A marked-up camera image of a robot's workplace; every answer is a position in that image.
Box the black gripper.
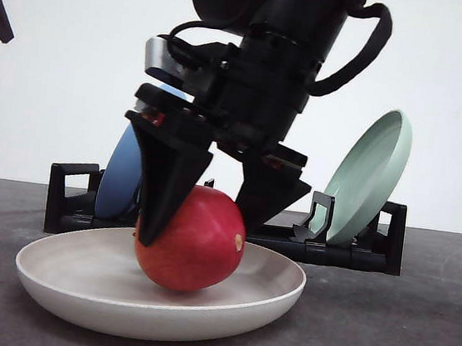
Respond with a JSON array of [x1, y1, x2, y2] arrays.
[[125, 27, 327, 246]]

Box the white plate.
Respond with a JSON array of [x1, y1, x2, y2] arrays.
[[16, 228, 306, 339]]

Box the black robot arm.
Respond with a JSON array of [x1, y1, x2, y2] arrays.
[[126, 0, 352, 246]]

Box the blue plate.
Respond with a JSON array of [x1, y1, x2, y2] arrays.
[[95, 83, 194, 221]]

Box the green plate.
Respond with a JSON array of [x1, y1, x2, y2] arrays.
[[311, 110, 414, 244]]

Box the black plastic dish rack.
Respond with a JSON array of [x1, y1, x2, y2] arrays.
[[43, 159, 407, 275]]

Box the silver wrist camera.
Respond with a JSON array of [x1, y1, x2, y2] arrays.
[[145, 36, 195, 89]]

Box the black sleeved cable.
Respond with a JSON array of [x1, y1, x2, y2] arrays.
[[309, 2, 392, 96]]

